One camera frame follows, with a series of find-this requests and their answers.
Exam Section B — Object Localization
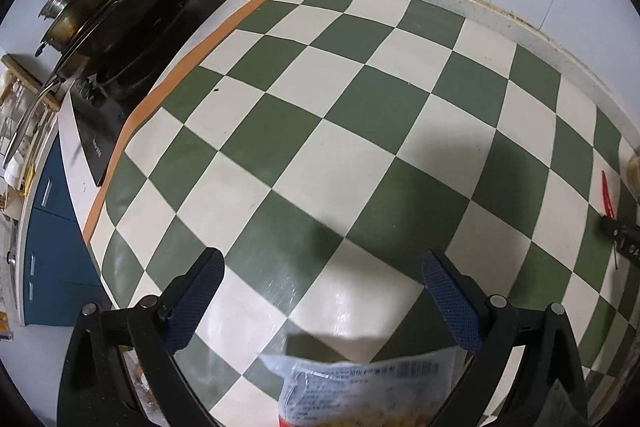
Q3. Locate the black frying pan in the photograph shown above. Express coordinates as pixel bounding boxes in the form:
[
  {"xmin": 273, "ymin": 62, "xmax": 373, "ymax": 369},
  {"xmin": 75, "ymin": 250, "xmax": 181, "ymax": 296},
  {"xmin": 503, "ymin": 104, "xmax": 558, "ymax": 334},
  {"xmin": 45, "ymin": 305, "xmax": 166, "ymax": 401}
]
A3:
[{"xmin": 2, "ymin": 0, "xmax": 185, "ymax": 168}]

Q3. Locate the black stove top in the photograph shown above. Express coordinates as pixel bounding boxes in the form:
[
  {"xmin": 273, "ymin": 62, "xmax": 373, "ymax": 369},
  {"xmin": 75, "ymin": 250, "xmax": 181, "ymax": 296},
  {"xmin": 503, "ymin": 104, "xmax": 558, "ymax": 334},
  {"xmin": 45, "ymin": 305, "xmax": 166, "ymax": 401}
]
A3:
[{"xmin": 69, "ymin": 0, "xmax": 247, "ymax": 188}]

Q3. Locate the steel cooking pot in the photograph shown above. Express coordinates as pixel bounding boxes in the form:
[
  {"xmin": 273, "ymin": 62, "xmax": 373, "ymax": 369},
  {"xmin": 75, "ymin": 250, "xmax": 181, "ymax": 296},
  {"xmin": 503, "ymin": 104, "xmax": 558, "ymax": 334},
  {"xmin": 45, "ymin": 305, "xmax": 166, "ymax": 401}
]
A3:
[{"xmin": 34, "ymin": 0, "xmax": 128, "ymax": 56}]

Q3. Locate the wooden rack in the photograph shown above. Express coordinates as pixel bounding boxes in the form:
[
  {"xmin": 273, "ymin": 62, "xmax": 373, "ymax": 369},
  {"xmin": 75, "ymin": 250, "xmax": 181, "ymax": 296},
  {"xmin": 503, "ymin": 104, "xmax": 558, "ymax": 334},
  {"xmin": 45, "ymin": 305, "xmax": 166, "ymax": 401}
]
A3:
[{"xmin": 0, "ymin": 53, "xmax": 57, "ymax": 108}]

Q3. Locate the red chili pepper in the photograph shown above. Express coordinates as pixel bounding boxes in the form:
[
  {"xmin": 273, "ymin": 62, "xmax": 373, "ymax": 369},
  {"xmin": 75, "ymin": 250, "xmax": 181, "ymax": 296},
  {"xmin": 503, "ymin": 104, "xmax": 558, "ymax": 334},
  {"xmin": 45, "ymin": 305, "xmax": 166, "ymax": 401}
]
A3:
[{"xmin": 601, "ymin": 170, "xmax": 619, "ymax": 218}]

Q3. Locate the clear plastic food bag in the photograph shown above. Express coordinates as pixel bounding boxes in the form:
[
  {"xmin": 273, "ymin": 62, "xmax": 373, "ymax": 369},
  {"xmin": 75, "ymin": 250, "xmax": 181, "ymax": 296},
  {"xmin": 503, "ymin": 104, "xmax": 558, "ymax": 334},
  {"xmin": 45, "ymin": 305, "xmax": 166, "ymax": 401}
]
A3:
[{"xmin": 257, "ymin": 347, "xmax": 474, "ymax": 427}]

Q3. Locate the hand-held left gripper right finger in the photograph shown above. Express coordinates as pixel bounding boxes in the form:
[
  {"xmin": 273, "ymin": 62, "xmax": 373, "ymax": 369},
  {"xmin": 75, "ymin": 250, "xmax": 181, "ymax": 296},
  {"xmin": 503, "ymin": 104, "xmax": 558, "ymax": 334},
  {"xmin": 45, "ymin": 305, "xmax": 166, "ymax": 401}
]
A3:
[{"xmin": 421, "ymin": 249, "xmax": 590, "ymax": 427}]

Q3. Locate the blue base cabinet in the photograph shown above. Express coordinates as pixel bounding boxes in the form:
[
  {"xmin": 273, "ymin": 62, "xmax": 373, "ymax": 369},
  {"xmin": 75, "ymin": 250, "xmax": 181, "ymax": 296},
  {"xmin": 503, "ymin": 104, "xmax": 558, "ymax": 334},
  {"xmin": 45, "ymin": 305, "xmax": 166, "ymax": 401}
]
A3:
[{"xmin": 22, "ymin": 137, "xmax": 109, "ymax": 326}]

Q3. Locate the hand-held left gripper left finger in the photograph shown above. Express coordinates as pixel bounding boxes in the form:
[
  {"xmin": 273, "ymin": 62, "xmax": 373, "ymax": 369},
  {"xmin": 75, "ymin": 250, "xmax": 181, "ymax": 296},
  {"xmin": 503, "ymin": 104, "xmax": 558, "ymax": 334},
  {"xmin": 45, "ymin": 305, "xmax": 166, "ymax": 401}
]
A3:
[{"xmin": 57, "ymin": 247, "xmax": 226, "ymax": 427}]

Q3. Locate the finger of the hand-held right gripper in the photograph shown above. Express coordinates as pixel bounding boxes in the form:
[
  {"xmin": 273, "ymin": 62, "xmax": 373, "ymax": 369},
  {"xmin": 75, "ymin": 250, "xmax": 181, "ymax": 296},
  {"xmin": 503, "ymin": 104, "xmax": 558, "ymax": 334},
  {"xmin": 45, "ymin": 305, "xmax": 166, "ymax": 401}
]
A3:
[{"xmin": 600, "ymin": 215, "xmax": 640, "ymax": 266}]

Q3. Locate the green white checkered mat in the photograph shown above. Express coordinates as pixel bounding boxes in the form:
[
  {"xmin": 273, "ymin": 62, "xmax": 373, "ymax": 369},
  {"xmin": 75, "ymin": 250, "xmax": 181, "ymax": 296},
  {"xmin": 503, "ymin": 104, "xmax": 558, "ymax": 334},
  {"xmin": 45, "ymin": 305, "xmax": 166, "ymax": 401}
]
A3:
[{"xmin": 82, "ymin": 0, "xmax": 640, "ymax": 427}]

